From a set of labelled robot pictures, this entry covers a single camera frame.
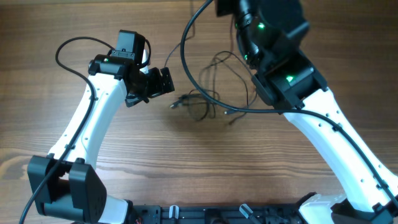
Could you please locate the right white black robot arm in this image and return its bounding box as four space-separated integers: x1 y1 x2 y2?
215 0 397 223

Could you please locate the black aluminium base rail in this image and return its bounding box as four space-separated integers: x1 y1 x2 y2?
125 204 306 224

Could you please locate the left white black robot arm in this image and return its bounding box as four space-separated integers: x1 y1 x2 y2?
27 30 174 223

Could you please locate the black USB-A cable blue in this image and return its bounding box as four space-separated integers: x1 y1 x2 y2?
170 51 257 121

